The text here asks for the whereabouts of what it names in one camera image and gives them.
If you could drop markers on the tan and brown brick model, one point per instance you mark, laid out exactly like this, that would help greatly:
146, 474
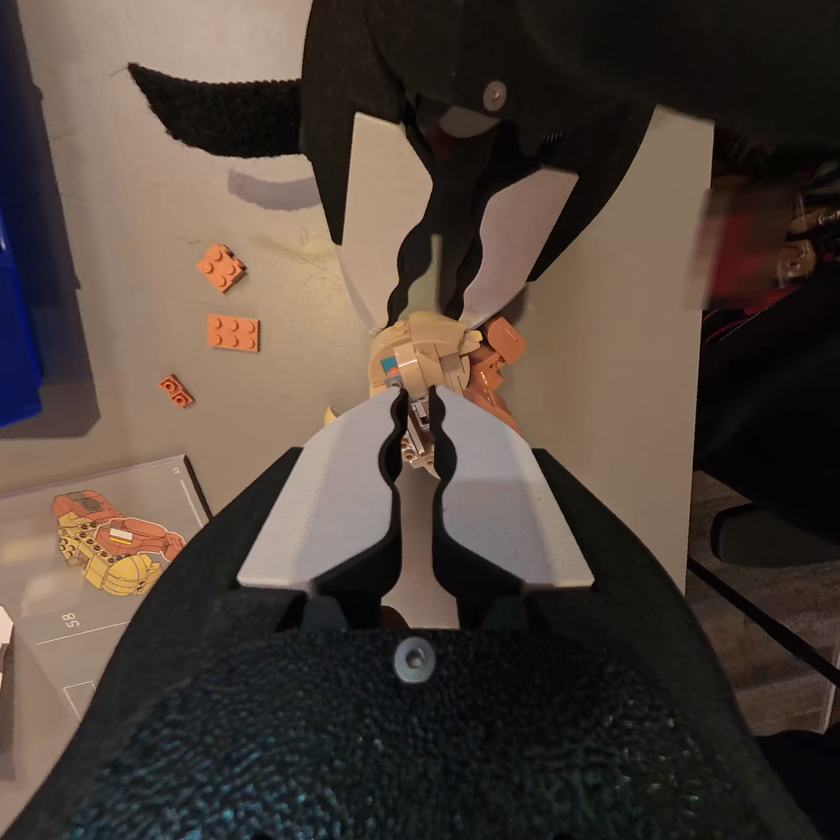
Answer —
420, 358

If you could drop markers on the reddish brown square brick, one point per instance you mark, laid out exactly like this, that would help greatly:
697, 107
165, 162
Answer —
222, 268

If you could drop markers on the black chair base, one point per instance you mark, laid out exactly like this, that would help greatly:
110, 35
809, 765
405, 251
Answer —
774, 538

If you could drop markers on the small reddish brown plate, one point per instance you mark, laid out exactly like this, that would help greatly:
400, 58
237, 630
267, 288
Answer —
177, 390

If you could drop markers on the tan curved brick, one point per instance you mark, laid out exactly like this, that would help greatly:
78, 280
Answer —
333, 418

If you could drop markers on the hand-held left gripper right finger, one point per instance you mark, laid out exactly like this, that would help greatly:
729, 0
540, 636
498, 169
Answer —
505, 518

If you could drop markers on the blue plastic bin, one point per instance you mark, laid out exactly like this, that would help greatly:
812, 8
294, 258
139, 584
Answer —
16, 262

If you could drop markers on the reddish brown flat plate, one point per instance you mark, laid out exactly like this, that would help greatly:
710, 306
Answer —
233, 332

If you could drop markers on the grey instruction booklet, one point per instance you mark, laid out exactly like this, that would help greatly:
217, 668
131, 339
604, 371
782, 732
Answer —
39, 590

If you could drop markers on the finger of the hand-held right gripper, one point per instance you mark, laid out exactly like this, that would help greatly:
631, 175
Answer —
518, 236
374, 216

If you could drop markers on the grey desk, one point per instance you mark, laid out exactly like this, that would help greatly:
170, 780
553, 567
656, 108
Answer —
590, 394

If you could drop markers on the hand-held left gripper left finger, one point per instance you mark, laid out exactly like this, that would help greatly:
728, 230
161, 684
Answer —
321, 505

